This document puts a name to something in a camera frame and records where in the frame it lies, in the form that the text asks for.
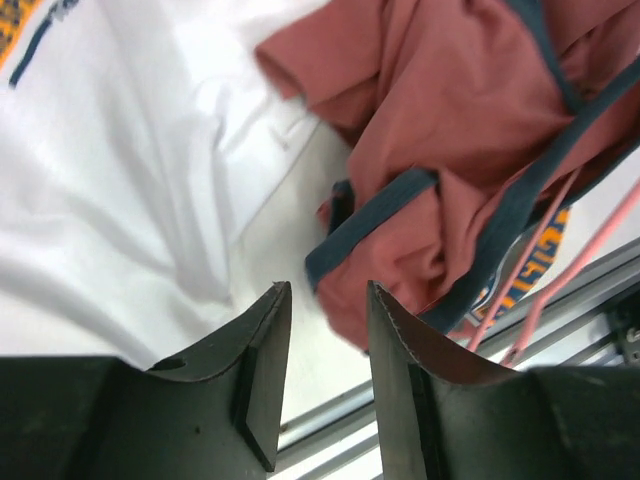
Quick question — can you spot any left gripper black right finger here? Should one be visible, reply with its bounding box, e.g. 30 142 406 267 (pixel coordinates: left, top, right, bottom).
367 283 639 479

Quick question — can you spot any white motorcycle print tank top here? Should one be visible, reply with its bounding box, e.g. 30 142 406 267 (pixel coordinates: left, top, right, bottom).
1 1 317 369

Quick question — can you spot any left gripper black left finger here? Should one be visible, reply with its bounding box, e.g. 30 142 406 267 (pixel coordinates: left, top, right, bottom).
1 282 292 479

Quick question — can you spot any aluminium mounting rail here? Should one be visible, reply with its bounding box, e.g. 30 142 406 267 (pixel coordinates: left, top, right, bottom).
274 242 639 479

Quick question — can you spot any red tank top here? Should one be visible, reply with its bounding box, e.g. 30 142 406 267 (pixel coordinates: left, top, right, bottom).
255 1 639 349

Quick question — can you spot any pink hanger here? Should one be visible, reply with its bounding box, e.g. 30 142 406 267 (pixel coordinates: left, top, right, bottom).
466 184 639 367

